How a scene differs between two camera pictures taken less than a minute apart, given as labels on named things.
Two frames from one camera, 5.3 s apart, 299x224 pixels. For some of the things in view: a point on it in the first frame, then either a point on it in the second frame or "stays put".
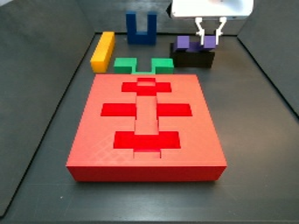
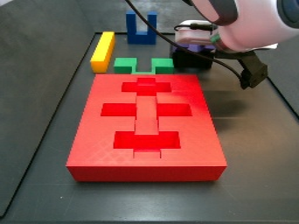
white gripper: (211, 8) -> (190, 35)
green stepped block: (127, 66) stays put
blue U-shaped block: (142, 38) stays put
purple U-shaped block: (183, 44) stays put
